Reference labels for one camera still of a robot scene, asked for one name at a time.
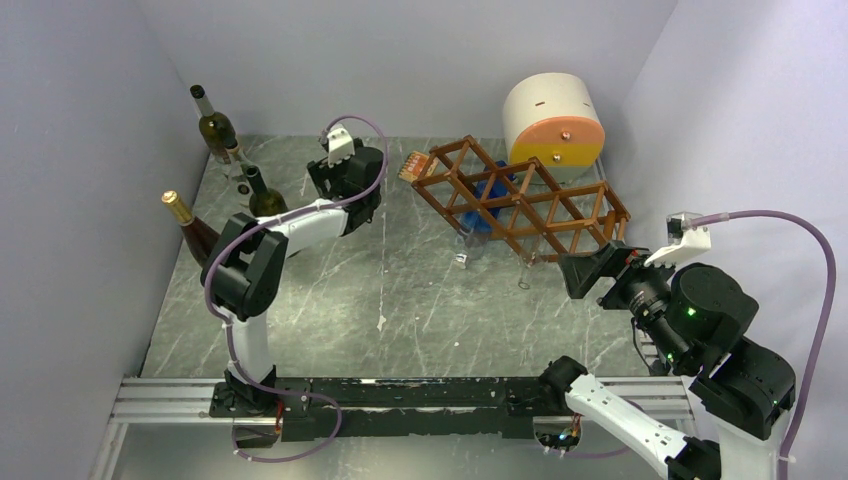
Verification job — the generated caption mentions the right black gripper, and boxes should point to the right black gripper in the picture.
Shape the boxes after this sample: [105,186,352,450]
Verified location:
[556,236,696,368]

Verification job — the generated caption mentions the dark green black-capped bottle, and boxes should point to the dark green black-capped bottle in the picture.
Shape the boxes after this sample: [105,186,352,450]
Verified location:
[245,165,289,217]

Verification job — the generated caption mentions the clear glass bottle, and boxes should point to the clear glass bottle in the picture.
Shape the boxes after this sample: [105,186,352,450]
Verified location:
[517,253,539,290]

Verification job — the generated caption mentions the clear round liquor bottle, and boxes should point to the clear round liquor bottle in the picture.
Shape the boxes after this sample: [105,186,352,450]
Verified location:
[223,135,253,207]

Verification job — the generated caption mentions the olive green wine bottle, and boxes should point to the olive green wine bottle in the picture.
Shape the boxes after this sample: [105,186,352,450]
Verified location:
[189,84,237,165]

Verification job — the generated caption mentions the clear blue-label bottle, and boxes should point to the clear blue-label bottle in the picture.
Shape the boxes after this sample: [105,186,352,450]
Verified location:
[454,179,508,269]

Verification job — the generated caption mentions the dark gold-capped wine bottle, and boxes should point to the dark gold-capped wine bottle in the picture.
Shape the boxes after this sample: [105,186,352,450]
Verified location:
[161,190,220,268]

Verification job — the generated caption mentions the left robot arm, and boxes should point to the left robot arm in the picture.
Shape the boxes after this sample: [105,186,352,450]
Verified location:
[201,146,388,416]

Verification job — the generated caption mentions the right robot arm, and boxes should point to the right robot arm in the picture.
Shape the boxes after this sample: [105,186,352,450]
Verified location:
[539,241,796,479]

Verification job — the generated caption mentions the brown wooden wine rack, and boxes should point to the brown wooden wine rack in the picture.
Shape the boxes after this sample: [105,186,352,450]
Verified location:
[411,135,631,264]

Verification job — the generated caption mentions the small orange card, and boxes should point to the small orange card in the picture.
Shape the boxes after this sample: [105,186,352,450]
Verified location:
[398,151,429,183]

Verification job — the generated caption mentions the cream orange cylinder container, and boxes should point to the cream orange cylinder container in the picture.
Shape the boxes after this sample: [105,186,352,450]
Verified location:
[502,72,606,182]

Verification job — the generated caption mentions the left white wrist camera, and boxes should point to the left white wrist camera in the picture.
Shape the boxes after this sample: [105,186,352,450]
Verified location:
[321,123,355,168]

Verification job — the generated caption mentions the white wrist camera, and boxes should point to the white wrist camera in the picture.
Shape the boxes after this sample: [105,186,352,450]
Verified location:
[645,212,711,267]
[321,123,355,168]

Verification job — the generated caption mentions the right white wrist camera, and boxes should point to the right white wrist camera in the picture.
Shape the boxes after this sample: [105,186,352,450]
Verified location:
[645,212,711,267]

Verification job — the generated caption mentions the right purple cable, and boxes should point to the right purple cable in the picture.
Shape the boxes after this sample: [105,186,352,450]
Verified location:
[688,209,837,465]

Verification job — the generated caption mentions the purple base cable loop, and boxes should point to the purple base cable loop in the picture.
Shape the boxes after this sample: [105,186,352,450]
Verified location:
[230,390,344,464]

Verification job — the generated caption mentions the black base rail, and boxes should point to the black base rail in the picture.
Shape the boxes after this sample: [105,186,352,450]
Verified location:
[208,377,572,446]

